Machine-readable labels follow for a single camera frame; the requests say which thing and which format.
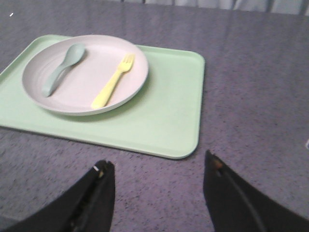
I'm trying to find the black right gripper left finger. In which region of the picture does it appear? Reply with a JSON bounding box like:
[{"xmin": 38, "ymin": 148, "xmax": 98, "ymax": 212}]
[{"xmin": 6, "ymin": 160, "xmax": 115, "ymax": 232}]

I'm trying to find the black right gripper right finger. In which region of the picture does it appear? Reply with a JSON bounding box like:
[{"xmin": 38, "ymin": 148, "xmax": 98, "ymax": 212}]
[{"xmin": 203, "ymin": 150, "xmax": 309, "ymax": 232}]

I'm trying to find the white round plate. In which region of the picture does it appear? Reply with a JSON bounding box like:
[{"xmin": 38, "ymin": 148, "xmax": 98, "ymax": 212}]
[{"xmin": 22, "ymin": 35, "xmax": 149, "ymax": 116}]

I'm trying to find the yellow plastic fork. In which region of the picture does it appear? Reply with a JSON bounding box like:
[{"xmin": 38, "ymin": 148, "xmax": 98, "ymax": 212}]
[{"xmin": 91, "ymin": 54, "xmax": 135, "ymax": 109}]

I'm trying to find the light green rectangular tray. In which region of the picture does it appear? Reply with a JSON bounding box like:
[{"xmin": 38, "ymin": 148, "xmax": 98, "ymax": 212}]
[{"xmin": 0, "ymin": 35, "xmax": 205, "ymax": 159}]

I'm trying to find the pale green plastic spoon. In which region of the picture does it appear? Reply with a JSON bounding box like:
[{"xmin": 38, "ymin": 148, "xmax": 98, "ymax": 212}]
[{"xmin": 42, "ymin": 43, "xmax": 85, "ymax": 97}]

